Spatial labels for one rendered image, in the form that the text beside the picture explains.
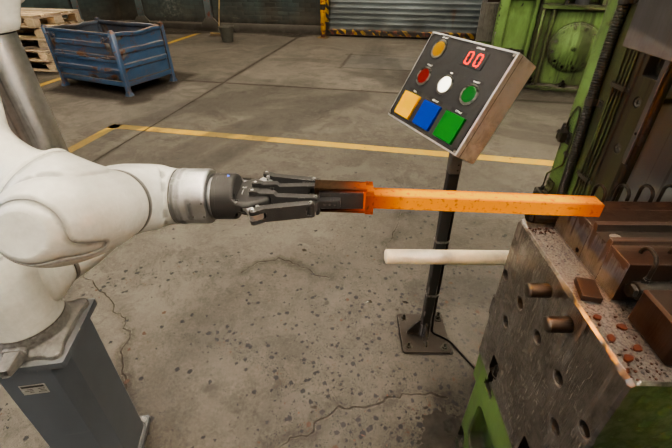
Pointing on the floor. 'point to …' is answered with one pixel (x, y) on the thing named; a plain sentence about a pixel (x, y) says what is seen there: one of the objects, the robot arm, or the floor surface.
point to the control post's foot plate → (411, 325)
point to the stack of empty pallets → (37, 49)
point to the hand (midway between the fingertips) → (341, 196)
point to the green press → (550, 7)
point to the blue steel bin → (110, 52)
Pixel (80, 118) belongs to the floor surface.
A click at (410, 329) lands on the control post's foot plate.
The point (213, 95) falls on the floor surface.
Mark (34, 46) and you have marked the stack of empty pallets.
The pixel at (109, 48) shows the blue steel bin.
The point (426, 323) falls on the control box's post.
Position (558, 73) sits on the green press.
